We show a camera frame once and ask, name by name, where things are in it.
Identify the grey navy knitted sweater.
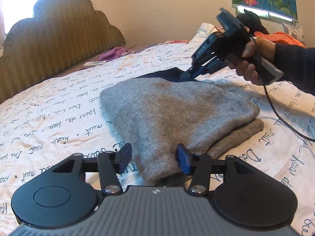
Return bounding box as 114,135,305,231
100,68,264,185

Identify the navy sleeved right forearm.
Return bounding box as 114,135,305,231
273,44,315,95

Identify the person's right hand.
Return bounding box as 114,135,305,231
227,37,277,84

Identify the white puffy jacket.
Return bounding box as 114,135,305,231
191,23,218,43

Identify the black garment on pile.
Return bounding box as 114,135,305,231
236,10,269,35

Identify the red patterned cloth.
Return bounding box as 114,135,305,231
162,40,190,45

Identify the orange garment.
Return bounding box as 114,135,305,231
254,31,305,48

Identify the white script-printed bed quilt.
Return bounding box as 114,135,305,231
1,43,314,235

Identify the purple cloth by headboard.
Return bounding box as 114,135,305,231
95,47,134,62

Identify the white remote control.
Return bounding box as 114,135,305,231
83,61,106,69

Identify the olive green upholstered headboard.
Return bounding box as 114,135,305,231
1,0,125,102

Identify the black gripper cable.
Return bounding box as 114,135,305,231
250,36,315,143

